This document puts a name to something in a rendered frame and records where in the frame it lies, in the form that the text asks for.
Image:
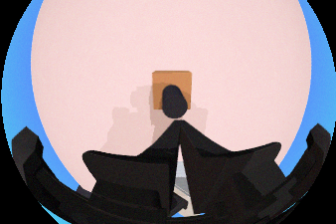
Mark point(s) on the tan square block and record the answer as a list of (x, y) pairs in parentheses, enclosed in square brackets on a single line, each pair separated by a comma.
[(164, 78)]

